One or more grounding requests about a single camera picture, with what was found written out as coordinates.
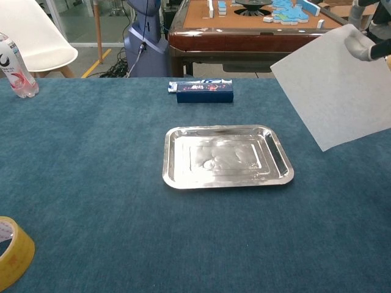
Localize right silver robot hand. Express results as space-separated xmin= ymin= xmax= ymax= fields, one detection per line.
xmin=344 ymin=0 xmax=391 ymax=62

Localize white paper sheet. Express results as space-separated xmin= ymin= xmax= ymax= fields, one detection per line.
xmin=270 ymin=23 xmax=391 ymax=153

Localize silver metal tray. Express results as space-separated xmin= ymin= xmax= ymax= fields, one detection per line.
xmin=161 ymin=124 xmax=295 ymax=190

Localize brown cardboard box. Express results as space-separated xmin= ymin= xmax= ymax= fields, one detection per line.
xmin=323 ymin=2 xmax=352 ymax=20

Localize blue mahjong tile heap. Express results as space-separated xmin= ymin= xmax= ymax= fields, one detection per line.
xmin=271 ymin=0 xmax=309 ymax=24

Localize black mahjong table dial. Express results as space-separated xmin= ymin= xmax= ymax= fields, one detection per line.
xmin=234 ymin=0 xmax=274 ymax=16

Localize brown mahjong table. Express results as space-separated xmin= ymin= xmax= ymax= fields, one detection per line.
xmin=167 ymin=0 xmax=357 ymax=79

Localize dark blue long box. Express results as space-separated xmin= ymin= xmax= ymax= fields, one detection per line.
xmin=176 ymin=84 xmax=235 ymax=104

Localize brown wooden pole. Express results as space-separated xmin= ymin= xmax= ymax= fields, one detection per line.
xmin=93 ymin=0 xmax=103 ymax=65

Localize blue table cloth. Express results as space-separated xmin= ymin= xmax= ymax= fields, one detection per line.
xmin=0 ymin=76 xmax=391 ymax=293

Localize white chair wooden legs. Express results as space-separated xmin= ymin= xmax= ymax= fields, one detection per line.
xmin=0 ymin=0 xmax=79 ymax=79

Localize clear drink bottle black cap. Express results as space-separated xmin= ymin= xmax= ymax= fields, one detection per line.
xmin=0 ymin=32 xmax=40 ymax=99

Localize yellow tape roll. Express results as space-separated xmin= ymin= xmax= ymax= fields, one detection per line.
xmin=0 ymin=215 xmax=36 ymax=292

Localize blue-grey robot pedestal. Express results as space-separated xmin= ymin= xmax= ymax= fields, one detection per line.
xmin=123 ymin=0 xmax=169 ymax=78

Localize black cable bundle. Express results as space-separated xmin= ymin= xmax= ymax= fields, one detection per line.
xmin=99 ymin=48 xmax=135 ymax=79

